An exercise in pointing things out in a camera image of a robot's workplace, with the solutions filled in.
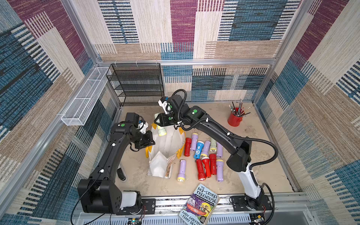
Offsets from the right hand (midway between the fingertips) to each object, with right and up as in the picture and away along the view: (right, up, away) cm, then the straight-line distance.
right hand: (160, 121), depth 76 cm
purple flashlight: (+20, -12, +19) cm, 30 cm away
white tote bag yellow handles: (+2, -16, -7) cm, 18 cm away
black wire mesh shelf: (-22, +28, +32) cm, 48 cm away
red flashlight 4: (+31, -23, +11) cm, 40 cm away
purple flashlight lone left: (+11, -31, +3) cm, 33 cm away
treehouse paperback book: (+20, -43, -6) cm, 48 cm away
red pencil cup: (+48, +2, +21) cm, 53 cm away
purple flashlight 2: (+34, -28, +6) cm, 44 cm away
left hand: (-3, -12, +2) cm, 12 cm away
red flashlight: (+15, -17, +17) cm, 28 cm away
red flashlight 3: (+26, -24, +10) cm, 37 cm away
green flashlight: (+1, -5, -4) cm, 6 cm away
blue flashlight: (+23, -17, +15) cm, 32 cm away
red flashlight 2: (+23, -30, +5) cm, 38 cm away
